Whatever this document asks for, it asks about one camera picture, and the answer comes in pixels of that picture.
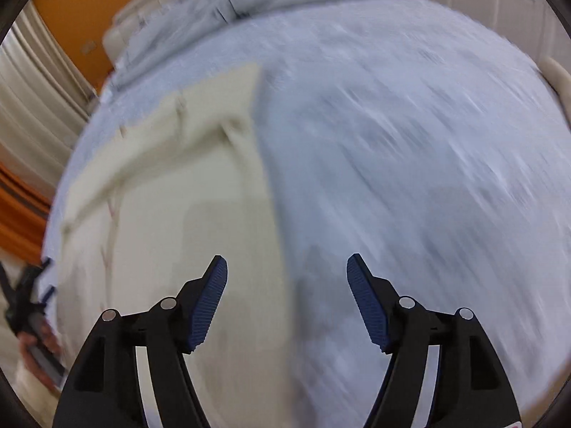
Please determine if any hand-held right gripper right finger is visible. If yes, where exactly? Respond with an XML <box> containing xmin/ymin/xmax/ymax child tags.
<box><xmin>347</xmin><ymin>253</ymin><xmax>522</xmax><ymax>428</ymax></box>

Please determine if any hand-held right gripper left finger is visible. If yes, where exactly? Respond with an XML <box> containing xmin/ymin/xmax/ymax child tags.
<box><xmin>52</xmin><ymin>255</ymin><xmax>229</xmax><ymax>428</ymax></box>

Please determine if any cream small garment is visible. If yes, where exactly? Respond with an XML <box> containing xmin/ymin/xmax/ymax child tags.
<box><xmin>58</xmin><ymin>63</ymin><xmax>296</xmax><ymax>428</ymax></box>

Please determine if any person's left hand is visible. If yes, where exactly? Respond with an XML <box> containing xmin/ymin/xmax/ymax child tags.
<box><xmin>20</xmin><ymin>319</ymin><xmax>64</xmax><ymax>373</ymax></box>

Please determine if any light blue bed sheet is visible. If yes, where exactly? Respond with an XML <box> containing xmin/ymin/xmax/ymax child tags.
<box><xmin>42</xmin><ymin>0</ymin><xmax>571</xmax><ymax>428</ymax></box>

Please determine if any cream curtain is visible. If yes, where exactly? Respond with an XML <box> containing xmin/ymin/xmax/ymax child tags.
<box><xmin>0</xmin><ymin>4</ymin><xmax>95</xmax><ymax>197</ymax></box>

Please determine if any white pillow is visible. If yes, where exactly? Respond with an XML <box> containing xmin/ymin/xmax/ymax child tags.
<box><xmin>102</xmin><ymin>0</ymin><xmax>188</xmax><ymax>61</ymax></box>

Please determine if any cream cushion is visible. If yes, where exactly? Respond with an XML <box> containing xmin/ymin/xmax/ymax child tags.
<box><xmin>539</xmin><ymin>57</ymin><xmax>571</xmax><ymax>114</ymax></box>

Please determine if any white panelled wardrobe door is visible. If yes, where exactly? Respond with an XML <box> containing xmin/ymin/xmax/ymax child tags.
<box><xmin>393</xmin><ymin>0</ymin><xmax>560</xmax><ymax>61</ymax></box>

